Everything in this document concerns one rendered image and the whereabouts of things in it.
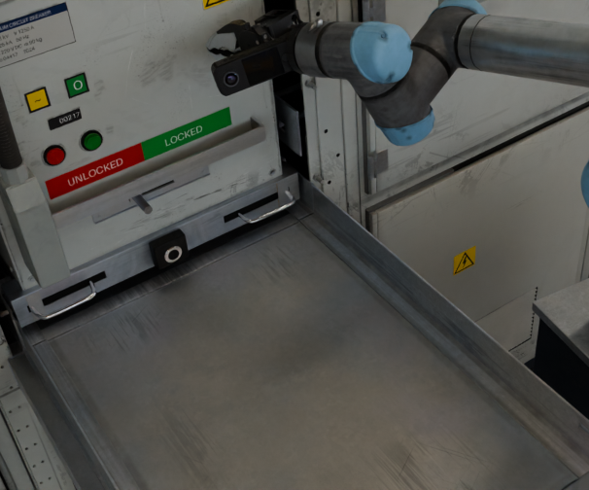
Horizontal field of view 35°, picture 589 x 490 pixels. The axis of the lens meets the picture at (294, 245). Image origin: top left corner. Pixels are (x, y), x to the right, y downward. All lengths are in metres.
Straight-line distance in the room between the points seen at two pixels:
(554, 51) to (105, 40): 0.62
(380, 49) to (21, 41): 0.49
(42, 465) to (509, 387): 0.84
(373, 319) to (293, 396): 0.20
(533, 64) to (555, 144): 0.83
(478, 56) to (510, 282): 1.02
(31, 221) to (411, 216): 0.80
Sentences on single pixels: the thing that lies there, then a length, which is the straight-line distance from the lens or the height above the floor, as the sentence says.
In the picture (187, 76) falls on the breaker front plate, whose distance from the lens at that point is 1.47.
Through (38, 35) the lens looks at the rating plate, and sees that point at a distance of 1.34.
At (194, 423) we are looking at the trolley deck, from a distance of 1.38.
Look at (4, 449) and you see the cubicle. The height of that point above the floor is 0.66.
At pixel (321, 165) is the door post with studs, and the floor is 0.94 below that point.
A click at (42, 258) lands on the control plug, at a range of 1.37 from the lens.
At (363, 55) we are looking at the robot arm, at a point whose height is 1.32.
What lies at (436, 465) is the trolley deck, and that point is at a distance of 1.31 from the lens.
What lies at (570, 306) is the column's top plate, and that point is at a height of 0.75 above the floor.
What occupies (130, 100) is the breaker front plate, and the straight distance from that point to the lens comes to 1.44.
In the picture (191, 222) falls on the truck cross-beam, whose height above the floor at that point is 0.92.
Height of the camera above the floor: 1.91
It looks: 41 degrees down
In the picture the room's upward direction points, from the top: 6 degrees counter-clockwise
